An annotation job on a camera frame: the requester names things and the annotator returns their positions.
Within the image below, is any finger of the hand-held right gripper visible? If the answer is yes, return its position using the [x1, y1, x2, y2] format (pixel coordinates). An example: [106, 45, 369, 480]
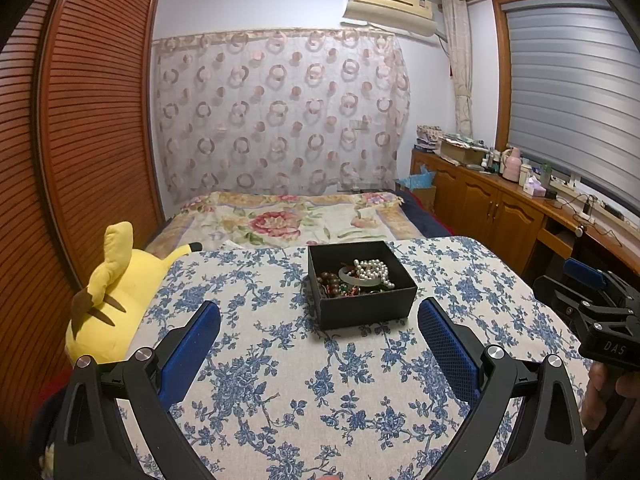
[532, 275, 628, 335]
[562, 258, 627, 307]

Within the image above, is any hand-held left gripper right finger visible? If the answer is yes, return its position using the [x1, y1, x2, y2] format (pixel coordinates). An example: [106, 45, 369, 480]
[416, 297, 587, 480]

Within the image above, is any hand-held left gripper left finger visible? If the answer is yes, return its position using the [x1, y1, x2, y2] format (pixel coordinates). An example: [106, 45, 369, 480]
[60, 301, 222, 480]

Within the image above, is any black jewelry box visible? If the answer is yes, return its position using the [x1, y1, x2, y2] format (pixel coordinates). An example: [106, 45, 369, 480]
[306, 240, 419, 332]

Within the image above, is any pale jade bangle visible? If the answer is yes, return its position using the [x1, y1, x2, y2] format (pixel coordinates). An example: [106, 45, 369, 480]
[337, 266, 386, 288]

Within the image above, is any red bead bracelet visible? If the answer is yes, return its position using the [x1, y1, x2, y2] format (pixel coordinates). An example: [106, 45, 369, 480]
[322, 280, 358, 298]

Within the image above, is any person's right hand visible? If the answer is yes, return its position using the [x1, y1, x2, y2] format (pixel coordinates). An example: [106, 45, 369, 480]
[581, 362, 609, 431]

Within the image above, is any white power strip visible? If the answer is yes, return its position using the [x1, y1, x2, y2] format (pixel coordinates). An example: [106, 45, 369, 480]
[547, 172, 581, 193]

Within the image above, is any blue floral bedspread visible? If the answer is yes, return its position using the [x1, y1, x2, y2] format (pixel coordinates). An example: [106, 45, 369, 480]
[120, 236, 593, 480]

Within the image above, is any yellow plush toy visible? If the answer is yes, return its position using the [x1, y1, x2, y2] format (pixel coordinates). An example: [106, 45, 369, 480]
[65, 221, 203, 366]

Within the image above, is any wooden cabinet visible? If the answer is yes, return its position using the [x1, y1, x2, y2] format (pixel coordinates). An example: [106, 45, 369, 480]
[410, 147, 640, 281]

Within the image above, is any dark blue bed sheet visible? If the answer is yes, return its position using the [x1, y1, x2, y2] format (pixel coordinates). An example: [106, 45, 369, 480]
[395, 191, 453, 238]

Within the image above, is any pink kettle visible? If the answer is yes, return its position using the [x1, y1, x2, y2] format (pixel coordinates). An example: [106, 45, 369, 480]
[501, 147, 521, 181]

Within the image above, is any pink floral blanket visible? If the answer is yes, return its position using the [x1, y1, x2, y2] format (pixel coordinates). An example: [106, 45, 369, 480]
[145, 191, 426, 261]

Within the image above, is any blue tissue paper bag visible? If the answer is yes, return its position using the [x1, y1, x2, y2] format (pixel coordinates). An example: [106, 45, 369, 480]
[396, 164, 437, 191]

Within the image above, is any cardboard box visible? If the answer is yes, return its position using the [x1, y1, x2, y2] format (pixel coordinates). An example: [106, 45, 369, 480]
[437, 137, 486, 166]

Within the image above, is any grey window blind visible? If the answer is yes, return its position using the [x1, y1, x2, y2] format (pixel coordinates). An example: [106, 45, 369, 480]
[505, 0, 640, 216]

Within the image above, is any patterned storage bag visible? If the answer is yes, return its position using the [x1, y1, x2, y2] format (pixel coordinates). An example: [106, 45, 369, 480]
[415, 124, 443, 151]

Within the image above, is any wooden louvered wardrobe door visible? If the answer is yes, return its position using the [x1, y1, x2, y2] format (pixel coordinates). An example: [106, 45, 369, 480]
[0, 0, 166, 451]

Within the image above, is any beige patterned drape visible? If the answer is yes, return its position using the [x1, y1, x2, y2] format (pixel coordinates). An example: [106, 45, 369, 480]
[441, 0, 475, 138]

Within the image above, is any circle-patterned sheer curtain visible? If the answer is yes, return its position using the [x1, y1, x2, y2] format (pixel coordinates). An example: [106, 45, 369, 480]
[152, 29, 412, 206]

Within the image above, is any beige air conditioner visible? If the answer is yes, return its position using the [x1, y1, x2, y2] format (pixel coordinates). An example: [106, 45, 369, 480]
[342, 0, 437, 37]

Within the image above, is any white pearl necklace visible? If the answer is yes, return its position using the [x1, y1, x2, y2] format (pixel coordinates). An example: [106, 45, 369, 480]
[352, 258, 396, 290]

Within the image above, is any wooden window frame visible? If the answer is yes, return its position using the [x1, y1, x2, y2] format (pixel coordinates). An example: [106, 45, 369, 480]
[491, 0, 613, 156]

